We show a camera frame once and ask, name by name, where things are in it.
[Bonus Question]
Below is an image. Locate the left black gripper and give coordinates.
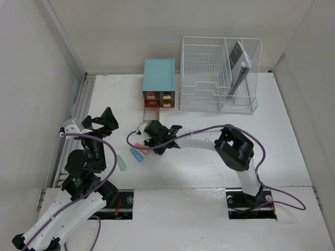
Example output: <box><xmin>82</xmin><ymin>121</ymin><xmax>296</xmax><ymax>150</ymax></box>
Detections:
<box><xmin>82</xmin><ymin>107</ymin><xmax>118</xmax><ymax>170</ymax></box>

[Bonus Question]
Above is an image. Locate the orange chalk stick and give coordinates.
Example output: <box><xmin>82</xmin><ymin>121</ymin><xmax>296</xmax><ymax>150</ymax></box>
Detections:
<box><xmin>135</xmin><ymin>143</ymin><xmax>150</xmax><ymax>156</ymax></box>

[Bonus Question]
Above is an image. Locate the blue chalk stick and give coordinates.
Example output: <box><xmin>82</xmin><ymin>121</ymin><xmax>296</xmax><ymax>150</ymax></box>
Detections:
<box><xmin>130</xmin><ymin>148</ymin><xmax>144</xmax><ymax>162</ymax></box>

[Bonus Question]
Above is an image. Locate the teal mini drawer chest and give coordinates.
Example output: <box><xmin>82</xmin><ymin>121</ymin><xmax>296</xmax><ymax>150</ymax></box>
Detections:
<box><xmin>142</xmin><ymin>58</ymin><xmax>176</xmax><ymax>108</ymax></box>

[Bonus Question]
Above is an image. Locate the green chalk stick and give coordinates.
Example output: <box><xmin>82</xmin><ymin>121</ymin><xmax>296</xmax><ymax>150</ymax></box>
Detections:
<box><xmin>117</xmin><ymin>154</ymin><xmax>127</xmax><ymax>171</ymax></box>

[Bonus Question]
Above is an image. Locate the grey setup guide booklet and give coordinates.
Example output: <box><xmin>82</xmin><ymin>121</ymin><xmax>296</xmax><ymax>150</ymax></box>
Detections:
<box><xmin>228</xmin><ymin>41</ymin><xmax>251</xmax><ymax>96</ymax></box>

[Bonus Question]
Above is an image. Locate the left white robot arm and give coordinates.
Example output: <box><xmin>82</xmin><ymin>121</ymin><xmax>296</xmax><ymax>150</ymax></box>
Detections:
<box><xmin>12</xmin><ymin>107</ymin><xmax>119</xmax><ymax>250</ymax></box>

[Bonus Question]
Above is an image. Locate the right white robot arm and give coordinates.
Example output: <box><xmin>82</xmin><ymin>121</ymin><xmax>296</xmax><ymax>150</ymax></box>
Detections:
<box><xmin>138</xmin><ymin>120</ymin><xmax>262</xmax><ymax>206</ymax></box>

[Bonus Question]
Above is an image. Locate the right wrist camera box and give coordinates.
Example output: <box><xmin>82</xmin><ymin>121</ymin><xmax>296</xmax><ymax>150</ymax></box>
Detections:
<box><xmin>136</xmin><ymin>123</ymin><xmax>148</xmax><ymax>135</ymax></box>

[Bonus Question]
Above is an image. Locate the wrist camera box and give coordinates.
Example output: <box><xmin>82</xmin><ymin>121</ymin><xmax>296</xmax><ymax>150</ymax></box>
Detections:
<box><xmin>136</xmin><ymin>123</ymin><xmax>148</xmax><ymax>135</ymax></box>
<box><xmin>59</xmin><ymin>118</ymin><xmax>92</xmax><ymax>139</ymax></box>

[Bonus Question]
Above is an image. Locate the aluminium frame rail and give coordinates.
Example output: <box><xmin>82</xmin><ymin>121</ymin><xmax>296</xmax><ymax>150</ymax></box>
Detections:
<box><xmin>51</xmin><ymin>73</ymin><xmax>95</xmax><ymax>188</ymax></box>

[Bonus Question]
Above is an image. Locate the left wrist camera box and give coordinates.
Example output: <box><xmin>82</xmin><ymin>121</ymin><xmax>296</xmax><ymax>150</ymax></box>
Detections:
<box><xmin>59</xmin><ymin>118</ymin><xmax>92</xmax><ymax>139</ymax></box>

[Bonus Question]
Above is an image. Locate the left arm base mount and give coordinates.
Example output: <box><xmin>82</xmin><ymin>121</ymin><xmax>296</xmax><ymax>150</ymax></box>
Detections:
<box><xmin>94</xmin><ymin>190</ymin><xmax>134</xmax><ymax>220</ymax></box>

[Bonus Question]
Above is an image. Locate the white wire desk organizer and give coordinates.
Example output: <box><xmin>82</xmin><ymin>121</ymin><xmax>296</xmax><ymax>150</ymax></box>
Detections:
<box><xmin>180</xmin><ymin>37</ymin><xmax>262</xmax><ymax>114</ymax></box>

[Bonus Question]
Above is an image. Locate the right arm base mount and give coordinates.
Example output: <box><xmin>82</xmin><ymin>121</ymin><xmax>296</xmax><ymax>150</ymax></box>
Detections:
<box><xmin>226</xmin><ymin>189</ymin><xmax>277</xmax><ymax>220</ymax></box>

